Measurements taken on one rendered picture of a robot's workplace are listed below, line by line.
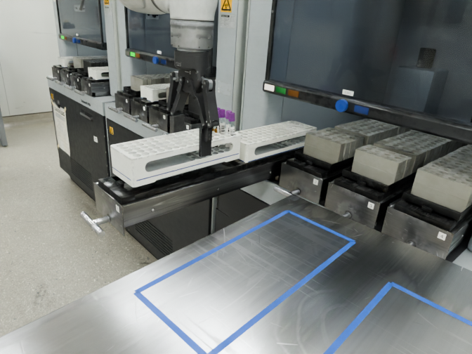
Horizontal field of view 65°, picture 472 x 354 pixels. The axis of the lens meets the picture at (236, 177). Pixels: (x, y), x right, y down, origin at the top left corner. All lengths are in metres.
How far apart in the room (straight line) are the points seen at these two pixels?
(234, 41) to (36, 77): 3.34
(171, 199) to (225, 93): 0.56
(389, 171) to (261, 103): 0.44
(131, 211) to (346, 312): 0.45
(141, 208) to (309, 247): 0.35
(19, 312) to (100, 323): 1.34
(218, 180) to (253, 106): 0.37
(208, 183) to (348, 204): 0.33
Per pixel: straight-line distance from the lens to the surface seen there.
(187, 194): 0.84
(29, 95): 4.38
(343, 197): 0.91
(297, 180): 0.98
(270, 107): 1.16
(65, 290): 1.87
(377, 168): 0.93
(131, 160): 0.75
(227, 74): 1.26
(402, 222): 0.86
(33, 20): 4.33
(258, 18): 1.15
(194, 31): 0.79
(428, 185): 0.89
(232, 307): 0.50
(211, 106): 0.79
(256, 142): 0.96
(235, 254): 0.59
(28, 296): 1.89
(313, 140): 1.02
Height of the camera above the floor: 1.16
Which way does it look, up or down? 24 degrees down
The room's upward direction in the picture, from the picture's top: 4 degrees clockwise
